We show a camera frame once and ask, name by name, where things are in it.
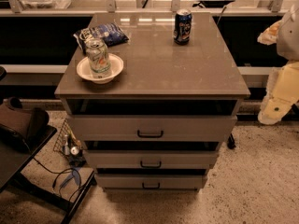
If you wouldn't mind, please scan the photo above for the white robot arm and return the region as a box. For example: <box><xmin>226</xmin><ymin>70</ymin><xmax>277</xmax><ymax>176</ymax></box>
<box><xmin>257</xmin><ymin>1</ymin><xmax>299</xmax><ymax>125</ymax></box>

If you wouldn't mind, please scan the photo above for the white paper bowl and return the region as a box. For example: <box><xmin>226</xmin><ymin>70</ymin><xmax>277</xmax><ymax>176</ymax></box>
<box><xmin>77</xmin><ymin>53</ymin><xmax>123</xmax><ymax>84</ymax></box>

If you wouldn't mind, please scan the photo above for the blue pepsi can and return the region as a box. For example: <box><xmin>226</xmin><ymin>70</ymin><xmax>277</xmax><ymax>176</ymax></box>
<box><xmin>174</xmin><ymin>8</ymin><xmax>192</xmax><ymax>45</ymax></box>

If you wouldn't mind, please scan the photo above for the grey drawer cabinet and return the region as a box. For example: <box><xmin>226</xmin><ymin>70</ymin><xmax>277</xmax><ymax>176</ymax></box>
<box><xmin>55</xmin><ymin>12</ymin><xmax>249</xmax><ymax>190</ymax></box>

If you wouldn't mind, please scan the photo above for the blue chip bag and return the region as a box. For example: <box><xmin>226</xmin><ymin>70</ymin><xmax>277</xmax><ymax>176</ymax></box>
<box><xmin>73</xmin><ymin>22</ymin><xmax>129</xmax><ymax>52</ymax></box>

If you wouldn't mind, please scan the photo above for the black side table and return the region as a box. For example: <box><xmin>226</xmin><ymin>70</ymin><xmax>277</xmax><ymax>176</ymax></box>
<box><xmin>0</xmin><ymin>125</ymin><xmax>94</xmax><ymax>224</ymax></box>

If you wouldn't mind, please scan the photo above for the top drawer black handle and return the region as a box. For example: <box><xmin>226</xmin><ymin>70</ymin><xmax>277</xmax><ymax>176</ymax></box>
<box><xmin>136</xmin><ymin>130</ymin><xmax>164</xmax><ymax>138</ymax></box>

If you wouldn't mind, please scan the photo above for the drawer black handle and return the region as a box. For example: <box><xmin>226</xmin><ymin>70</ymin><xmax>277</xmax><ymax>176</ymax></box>
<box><xmin>139</xmin><ymin>161</ymin><xmax>162</xmax><ymax>169</ymax></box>
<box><xmin>136</xmin><ymin>130</ymin><xmax>164</xmax><ymax>138</ymax></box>
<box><xmin>142</xmin><ymin>182</ymin><xmax>161</xmax><ymax>189</ymax></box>

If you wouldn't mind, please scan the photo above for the middle drawer black handle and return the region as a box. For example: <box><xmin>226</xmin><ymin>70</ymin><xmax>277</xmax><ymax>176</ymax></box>
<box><xmin>139</xmin><ymin>161</ymin><xmax>162</xmax><ymax>169</ymax></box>

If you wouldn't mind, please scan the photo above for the bottom drawer black handle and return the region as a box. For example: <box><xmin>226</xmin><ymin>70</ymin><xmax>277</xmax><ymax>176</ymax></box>
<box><xmin>142</xmin><ymin>182</ymin><xmax>161</xmax><ymax>189</ymax></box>

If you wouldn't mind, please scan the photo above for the wire basket with items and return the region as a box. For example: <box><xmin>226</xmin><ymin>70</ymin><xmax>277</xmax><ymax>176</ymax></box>
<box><xmin>53</xmin><ymin>119</ymin><xmax>86</xmax><ymax>167</ymax></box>

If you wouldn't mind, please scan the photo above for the black cable on floor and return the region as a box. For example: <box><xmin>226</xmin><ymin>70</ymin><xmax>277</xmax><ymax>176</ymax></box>
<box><xmin>31</xmin><ymin>155</ymin><xmax>82</xmax><ymax>195</ymax></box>

